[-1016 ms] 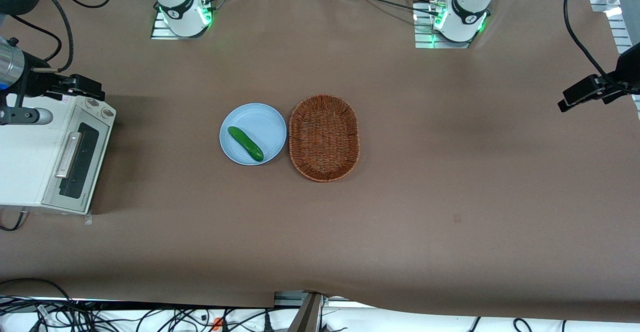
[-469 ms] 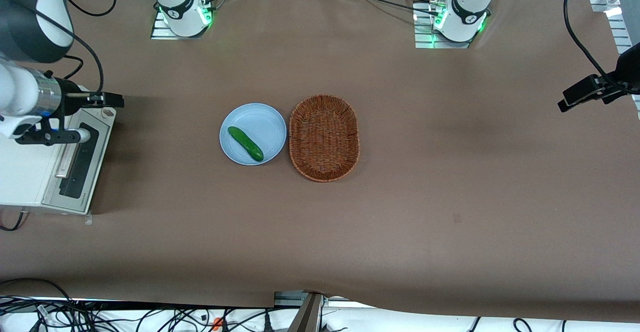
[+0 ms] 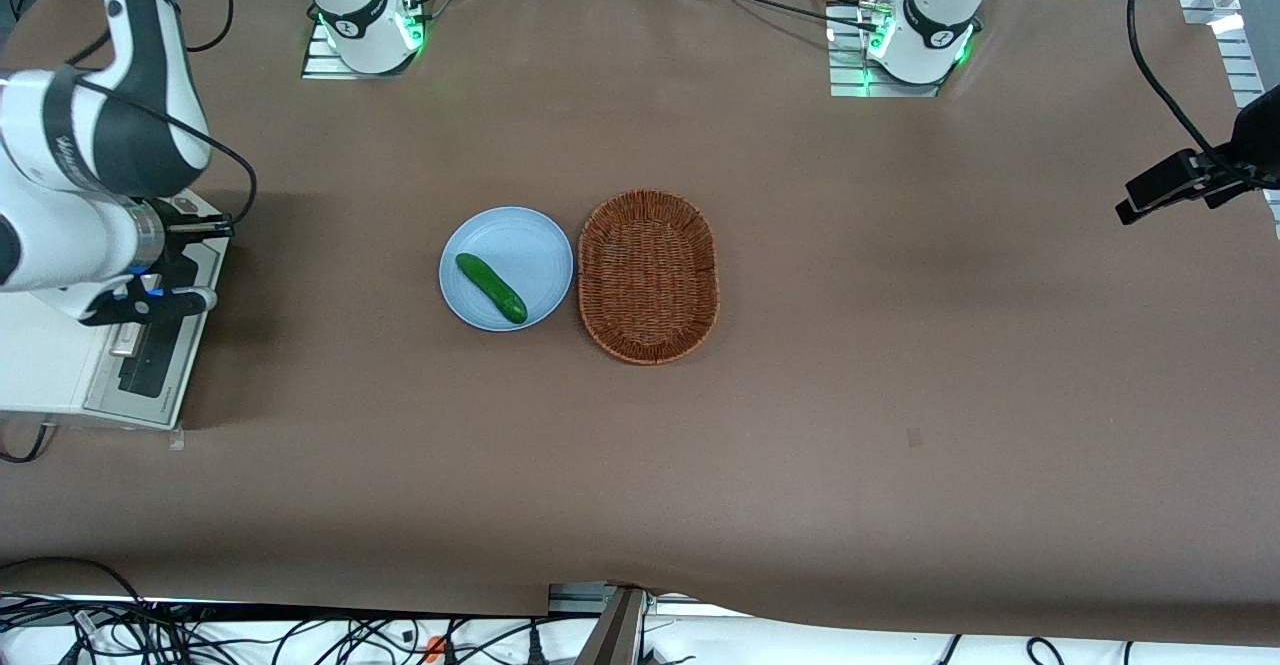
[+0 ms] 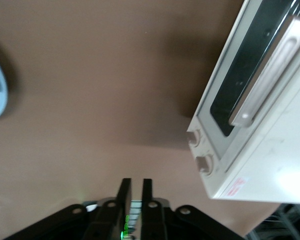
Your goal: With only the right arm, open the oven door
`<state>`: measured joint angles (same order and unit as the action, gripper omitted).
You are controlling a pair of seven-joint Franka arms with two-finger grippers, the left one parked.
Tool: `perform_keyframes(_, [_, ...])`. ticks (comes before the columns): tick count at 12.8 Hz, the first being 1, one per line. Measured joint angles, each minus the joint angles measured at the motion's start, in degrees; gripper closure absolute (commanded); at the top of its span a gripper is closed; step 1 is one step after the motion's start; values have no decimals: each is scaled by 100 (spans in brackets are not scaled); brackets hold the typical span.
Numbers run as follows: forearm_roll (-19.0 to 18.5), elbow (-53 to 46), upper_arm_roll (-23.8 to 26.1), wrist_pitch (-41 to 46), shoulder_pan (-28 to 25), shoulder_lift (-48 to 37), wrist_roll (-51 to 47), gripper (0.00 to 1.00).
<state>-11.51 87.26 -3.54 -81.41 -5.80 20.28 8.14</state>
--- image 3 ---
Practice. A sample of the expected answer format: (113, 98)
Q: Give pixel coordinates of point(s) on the white toaster oven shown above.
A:
(40, 365)

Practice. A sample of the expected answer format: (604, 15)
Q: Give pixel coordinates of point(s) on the glass oven door metal frame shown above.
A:
(150, 365)

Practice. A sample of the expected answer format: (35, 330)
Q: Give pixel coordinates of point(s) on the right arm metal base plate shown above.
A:
(315, 63)

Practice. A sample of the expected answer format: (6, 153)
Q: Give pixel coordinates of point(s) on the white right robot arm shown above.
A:
(100, 145)

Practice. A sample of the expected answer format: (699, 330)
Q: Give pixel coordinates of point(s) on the aluminium frame with slotted plate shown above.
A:
(1240, 55)

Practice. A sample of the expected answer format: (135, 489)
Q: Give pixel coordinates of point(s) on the brown table cover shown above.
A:
(900, 365)

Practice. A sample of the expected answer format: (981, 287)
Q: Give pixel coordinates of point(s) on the dark metal strut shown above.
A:
(615, 635)

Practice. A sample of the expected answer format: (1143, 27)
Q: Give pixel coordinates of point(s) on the green cucumber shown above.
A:
(492, 288)

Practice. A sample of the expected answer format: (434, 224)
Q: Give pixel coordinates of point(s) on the light blue plate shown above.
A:
(520, 245)

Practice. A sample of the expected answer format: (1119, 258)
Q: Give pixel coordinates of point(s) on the small clear plastic bracket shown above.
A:
(177, 438)

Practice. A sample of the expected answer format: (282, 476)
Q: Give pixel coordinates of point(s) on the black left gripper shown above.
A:
(1222, 177)

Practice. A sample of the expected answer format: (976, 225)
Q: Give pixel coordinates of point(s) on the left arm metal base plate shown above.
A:
(845, 70)

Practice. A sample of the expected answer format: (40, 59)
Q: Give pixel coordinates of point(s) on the brown wicker basket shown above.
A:
(648, 277)

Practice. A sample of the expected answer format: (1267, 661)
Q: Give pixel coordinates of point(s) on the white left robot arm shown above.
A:
(935, 15)

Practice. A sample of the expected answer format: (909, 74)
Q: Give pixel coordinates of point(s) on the aluminium profile bar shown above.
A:
(570, 600)

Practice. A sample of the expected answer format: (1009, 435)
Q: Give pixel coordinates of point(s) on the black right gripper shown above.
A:
(176, 273)

